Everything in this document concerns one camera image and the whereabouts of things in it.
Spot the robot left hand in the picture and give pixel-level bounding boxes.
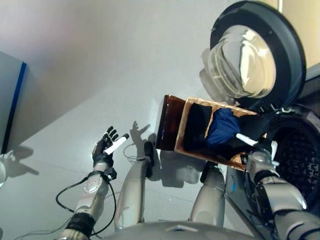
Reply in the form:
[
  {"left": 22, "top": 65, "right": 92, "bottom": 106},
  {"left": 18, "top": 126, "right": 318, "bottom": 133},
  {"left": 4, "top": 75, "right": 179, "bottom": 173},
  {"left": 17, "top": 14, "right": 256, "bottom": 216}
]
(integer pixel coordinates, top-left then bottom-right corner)
[{"left": 92, "top": 126, "right": 131, "bottom": 169}]

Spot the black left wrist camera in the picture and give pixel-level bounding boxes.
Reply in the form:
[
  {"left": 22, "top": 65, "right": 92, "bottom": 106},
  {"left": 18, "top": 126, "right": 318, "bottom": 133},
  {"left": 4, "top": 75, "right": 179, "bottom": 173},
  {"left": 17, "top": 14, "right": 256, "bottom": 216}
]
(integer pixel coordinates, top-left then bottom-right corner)
[{"left": 105, "top": 168, "right": 118, "bottom": 181}]

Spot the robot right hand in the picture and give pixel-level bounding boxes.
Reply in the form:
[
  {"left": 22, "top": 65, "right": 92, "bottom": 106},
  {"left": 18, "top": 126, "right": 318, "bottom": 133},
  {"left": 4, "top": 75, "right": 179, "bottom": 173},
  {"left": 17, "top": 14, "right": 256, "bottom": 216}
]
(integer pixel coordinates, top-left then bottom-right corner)
[{"left": 223, "top": 133, "right": 279, "bottom": 161}]

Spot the robot right leg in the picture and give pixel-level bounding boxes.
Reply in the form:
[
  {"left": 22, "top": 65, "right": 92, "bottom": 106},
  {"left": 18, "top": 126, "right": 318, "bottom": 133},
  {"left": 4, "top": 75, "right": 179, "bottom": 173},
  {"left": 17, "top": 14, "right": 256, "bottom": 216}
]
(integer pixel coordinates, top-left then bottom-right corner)
[{"left": 189, "top": 162, "right": 226, "bottom": 227}]

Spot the navy blue garment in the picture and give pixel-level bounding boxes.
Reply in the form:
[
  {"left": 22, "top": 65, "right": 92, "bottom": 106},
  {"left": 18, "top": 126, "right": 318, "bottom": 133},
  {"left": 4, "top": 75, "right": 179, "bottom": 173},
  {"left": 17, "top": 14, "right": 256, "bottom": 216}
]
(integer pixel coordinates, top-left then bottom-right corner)
[{"left": 206, "top": 108, "right": 241, "bottom": 149}]

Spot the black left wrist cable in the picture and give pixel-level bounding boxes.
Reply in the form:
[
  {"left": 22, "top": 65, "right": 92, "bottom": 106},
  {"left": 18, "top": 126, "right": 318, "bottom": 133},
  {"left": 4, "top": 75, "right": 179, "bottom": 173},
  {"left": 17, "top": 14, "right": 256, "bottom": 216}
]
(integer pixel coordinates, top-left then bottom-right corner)
[{"left": 55, "top": 172, "right": 117, "bottom": 237}]

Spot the white floor cable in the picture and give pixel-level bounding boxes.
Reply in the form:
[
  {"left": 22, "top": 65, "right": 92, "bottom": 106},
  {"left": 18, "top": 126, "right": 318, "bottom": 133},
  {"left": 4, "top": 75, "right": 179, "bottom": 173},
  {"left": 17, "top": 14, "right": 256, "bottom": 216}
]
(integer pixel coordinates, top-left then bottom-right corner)
[{"left": 123, "top": 143, "right": 141, "bottom": 161}]

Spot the white rounded object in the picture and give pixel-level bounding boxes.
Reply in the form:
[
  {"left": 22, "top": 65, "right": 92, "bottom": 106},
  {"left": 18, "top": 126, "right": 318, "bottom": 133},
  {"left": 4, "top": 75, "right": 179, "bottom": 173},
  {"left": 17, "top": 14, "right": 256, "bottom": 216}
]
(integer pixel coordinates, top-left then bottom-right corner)
[{"left": 0, "top": 159, "right": 7, "bottom": 187}]

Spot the glossy dark brown stool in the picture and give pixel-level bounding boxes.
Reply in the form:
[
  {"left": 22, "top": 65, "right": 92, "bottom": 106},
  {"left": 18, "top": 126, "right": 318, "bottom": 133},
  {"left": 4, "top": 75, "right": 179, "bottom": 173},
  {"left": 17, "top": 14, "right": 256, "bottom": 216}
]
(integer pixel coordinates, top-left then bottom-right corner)
[{"left": 154, "top": 94, "right": 189, "bottom": 152}]

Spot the round washing machine door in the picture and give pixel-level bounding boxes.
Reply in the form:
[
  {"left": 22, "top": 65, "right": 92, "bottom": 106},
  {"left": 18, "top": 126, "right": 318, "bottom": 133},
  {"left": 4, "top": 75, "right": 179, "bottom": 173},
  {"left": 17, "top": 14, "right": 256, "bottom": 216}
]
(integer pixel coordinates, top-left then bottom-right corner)
[{"left": 199, "top": 0, "right": 307, "bottom": 109}]

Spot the blue-edged grey panel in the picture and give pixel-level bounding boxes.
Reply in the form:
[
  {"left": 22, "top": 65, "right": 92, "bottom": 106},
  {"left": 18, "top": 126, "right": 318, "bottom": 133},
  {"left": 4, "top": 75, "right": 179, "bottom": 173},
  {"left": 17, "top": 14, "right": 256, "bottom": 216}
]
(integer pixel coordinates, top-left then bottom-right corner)
[{"left": 0, "top": 51, "right": 28, "bottom": 155}]

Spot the black garment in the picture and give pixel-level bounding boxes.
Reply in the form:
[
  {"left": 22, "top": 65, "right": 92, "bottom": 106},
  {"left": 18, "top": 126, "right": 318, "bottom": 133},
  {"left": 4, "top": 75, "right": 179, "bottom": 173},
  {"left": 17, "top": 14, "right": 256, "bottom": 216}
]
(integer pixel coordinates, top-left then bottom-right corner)
[{"left": 186, "top": 104, "right": 214, "bottom": 151}]

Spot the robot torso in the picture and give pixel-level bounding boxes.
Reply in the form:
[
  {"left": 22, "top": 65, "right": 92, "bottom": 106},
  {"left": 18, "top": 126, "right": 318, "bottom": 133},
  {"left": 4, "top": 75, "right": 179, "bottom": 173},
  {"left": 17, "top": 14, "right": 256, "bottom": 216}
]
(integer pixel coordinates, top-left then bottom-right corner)
[{"left": 99, "top": 219, "right": 266, "bottom": 240}]

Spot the woven wicker laundry basket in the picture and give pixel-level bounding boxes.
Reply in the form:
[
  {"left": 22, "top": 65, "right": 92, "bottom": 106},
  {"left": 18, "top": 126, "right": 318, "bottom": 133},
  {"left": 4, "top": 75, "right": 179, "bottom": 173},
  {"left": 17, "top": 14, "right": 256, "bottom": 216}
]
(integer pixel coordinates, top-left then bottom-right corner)
[{"left": 174, "top": 97, "right": 270, "bottom": 172}]

